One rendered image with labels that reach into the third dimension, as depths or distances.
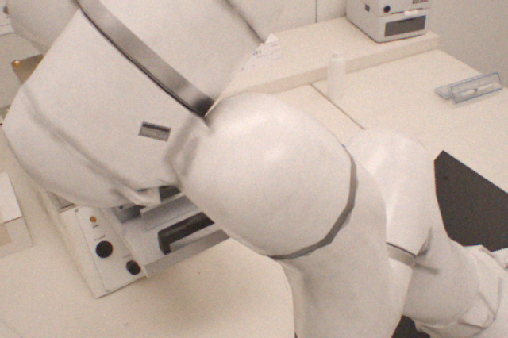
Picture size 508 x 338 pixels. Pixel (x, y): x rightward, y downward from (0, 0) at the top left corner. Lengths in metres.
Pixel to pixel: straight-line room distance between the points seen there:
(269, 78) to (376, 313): 1.25
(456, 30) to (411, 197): 2.04
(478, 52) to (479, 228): 1.86
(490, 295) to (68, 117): 0.58
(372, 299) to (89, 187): 0.28
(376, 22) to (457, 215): 1.08
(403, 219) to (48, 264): 0.88
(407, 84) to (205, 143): 1.49
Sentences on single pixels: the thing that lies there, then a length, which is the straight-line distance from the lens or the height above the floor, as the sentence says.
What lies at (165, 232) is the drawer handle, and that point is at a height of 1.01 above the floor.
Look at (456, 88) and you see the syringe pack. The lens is 1.74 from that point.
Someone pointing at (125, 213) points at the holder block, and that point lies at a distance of 1.00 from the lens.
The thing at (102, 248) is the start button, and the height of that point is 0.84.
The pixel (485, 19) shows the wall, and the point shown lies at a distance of 2.69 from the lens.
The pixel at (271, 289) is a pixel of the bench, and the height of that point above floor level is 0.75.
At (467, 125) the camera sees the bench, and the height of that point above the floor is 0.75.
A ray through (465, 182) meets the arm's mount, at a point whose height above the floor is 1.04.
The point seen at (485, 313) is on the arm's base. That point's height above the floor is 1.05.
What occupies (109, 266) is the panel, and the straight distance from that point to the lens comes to 1.18.
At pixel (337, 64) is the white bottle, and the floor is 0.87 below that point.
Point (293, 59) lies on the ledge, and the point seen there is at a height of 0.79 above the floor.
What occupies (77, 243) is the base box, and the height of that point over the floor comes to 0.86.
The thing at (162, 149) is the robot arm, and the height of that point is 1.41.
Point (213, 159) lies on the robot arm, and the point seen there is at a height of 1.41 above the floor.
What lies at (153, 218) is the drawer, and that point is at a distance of 0.97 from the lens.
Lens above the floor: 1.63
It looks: 37 degrees down
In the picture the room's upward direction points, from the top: 3 degrees counter-clockwise
